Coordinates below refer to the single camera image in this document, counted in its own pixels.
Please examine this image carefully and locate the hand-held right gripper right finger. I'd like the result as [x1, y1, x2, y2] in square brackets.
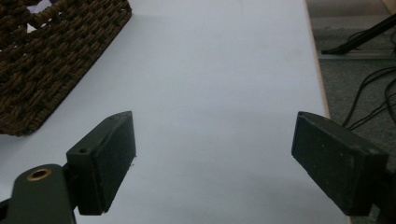
[290, 110, 390, 217]

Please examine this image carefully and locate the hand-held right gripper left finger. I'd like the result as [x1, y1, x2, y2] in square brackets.
[65, 110, 137, 217]

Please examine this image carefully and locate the brown woven basket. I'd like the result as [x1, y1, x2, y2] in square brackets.
[0, 0, 133, 137]

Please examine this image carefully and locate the black stand leg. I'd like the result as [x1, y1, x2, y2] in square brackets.
[320, 12, 396, 56]

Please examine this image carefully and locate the black cable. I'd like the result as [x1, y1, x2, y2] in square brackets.
[341, 66, 396, 128]
[346, 86, 396, 131]

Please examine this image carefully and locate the grey metal floor rail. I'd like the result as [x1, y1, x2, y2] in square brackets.
[318, 49, 396, 61]

